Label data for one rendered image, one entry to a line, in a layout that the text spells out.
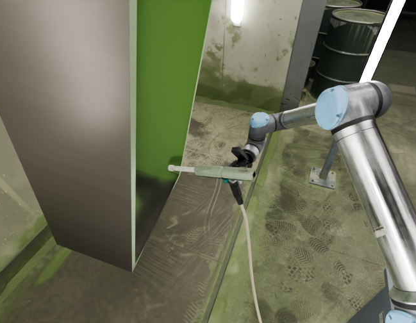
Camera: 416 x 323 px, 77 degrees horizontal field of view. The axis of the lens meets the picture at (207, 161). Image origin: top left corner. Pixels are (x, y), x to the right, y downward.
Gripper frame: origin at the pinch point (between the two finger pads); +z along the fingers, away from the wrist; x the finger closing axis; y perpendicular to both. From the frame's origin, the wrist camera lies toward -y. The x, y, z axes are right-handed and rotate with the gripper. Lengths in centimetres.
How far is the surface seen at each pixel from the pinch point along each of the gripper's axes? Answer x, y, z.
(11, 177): 122, -20, 37
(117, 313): 55, 48, 58
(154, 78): 28, -48, -9
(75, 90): -6, -63, 46
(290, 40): 16, -14, -172
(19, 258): 113, 17, 63
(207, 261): 28, 59, 11
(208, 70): 101, -4, -163
